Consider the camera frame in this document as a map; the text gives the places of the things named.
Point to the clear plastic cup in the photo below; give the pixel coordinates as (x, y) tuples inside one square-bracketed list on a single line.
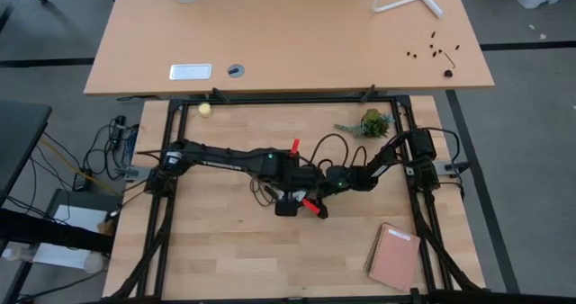
[(93, 262)]

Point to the black flat bar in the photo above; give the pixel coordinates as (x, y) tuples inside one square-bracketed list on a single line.
[(45, 232)]

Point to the grey metal bracket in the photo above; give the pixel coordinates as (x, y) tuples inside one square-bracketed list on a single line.
[(132, 173), (445, 167)]

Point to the potted succulent plant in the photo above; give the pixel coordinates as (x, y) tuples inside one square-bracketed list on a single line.
[(373, 124)]

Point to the black frame clamp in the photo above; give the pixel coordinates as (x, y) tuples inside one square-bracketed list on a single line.
[(368, 93), (220, 95)]

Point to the white tripod stand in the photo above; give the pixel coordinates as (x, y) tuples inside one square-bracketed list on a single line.
[(426, 0)]

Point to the black allen key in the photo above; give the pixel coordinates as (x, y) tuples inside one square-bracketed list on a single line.
[(450, 59)]

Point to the black aluminium table frame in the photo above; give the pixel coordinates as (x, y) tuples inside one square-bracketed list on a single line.
[(288, 101)]

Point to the light wooden desk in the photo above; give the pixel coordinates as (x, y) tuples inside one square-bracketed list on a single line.
[(288, 34)]

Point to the white paper sheet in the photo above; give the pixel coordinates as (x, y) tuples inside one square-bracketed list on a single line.
[(76, 218)]

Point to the pink spiral notebook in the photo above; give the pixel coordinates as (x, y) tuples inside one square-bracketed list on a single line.
[(396, 259)]

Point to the black power adapter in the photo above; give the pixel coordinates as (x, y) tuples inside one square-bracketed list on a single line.
[(80, 181)]

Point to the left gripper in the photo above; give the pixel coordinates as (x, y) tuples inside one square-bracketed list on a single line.
[(301, 176)]

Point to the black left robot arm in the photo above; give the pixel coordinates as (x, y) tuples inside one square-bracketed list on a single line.
[(225, 158)]

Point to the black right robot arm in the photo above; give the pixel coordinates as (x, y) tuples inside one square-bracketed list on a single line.
[(382, 160)]

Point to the clear plastic bottle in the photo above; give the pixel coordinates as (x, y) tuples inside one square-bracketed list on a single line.
[(15, 252)]

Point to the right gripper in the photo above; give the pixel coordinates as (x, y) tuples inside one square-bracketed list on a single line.
[(348, 178)]

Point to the black side table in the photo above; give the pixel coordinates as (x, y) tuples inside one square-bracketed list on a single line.
[(18, 142)]

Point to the small yellow candle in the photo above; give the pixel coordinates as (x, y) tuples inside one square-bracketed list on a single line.
[(205, 110)]

